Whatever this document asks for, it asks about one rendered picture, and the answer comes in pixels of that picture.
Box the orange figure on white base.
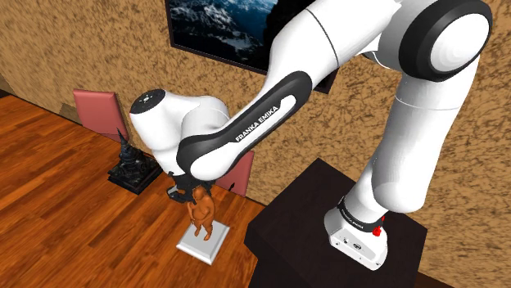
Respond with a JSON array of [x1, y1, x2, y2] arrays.
[[175, 187, 231, 266]]

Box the black spired statue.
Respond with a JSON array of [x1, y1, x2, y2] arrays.
[[106, 128, 164, 196]]

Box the pink chair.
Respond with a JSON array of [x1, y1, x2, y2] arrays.
[[72, 88, 256, 198]]

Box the dark robot stand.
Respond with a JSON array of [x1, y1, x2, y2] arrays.
[[244, 157, 428, 288]]

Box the framed mountain wall picture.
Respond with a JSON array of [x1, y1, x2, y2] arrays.
[[164, 0, 340, 95]]

